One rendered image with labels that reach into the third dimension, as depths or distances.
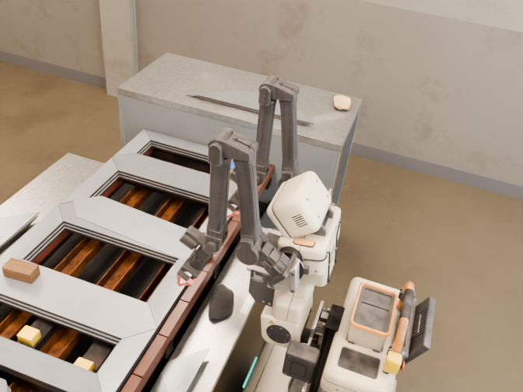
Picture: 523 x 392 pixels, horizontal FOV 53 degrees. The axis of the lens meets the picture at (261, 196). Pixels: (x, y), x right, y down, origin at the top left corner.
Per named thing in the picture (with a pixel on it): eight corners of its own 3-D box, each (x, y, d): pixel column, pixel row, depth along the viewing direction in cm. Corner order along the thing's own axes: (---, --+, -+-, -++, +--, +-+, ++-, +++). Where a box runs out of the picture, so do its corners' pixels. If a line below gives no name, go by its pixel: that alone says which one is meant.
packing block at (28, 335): (18, 341, 188) (15, 334, 186) (27, 331, 192) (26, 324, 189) (32, 347, 187) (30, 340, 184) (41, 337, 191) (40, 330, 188)
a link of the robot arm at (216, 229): (224, 148, 147) (238, 131, 156) (205, 142, 149) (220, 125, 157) (217, 258, 173) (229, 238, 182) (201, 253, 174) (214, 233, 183)
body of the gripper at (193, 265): (180, 268, 183) (189, 258, 178) (193, 250, 191) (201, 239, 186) (194, 280, 183) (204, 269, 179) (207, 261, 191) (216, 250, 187)
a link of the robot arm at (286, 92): (294, 87, 178) (302, 76, 186) (256, 84, 182) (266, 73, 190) (296, 196, 203) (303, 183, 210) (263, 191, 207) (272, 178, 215)
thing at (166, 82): (117, 93, 296) (117, 87, 294) (166, 57, 343) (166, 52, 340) (340, 152, 269) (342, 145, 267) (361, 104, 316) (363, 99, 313)
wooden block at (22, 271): (3, 276, 202) (1, 267, 199) (13, 266, 207) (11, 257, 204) (31, 284, 200) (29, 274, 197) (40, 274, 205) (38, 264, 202)
